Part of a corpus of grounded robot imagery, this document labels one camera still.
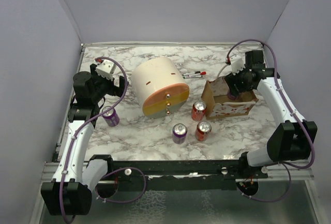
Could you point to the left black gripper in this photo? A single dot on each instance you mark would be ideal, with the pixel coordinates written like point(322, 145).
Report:
point(115, 90)

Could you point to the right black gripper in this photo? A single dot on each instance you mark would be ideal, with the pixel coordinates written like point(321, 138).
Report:
point(231, 79)

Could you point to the purple can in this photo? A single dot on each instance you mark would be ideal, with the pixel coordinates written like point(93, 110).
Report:
point(110, 116)
point(179, 132)
point(230, 96)

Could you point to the red can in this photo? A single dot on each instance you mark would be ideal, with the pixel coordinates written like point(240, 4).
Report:
point(203, 130)
point(198, 110)

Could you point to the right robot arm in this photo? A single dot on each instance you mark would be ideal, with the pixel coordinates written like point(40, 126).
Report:
point(294, 135)

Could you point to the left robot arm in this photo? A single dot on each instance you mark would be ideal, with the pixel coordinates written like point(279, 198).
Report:
point(70, 190)

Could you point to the cream cylindrical container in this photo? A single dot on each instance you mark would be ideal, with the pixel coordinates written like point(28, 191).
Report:
point(159, 87)

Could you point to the red capped marker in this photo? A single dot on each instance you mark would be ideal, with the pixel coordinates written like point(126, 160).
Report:
point(202, 74)

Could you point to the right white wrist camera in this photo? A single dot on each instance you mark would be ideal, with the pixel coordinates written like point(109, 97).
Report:
point(236, 63)

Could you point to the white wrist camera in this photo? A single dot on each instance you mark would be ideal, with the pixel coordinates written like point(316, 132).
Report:
point(236, 63)
point(105, 68)

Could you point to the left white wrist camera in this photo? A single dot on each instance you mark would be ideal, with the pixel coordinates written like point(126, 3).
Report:
point(105, 68)

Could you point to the black base frame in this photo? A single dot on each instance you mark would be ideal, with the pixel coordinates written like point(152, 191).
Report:
point(171, 175)

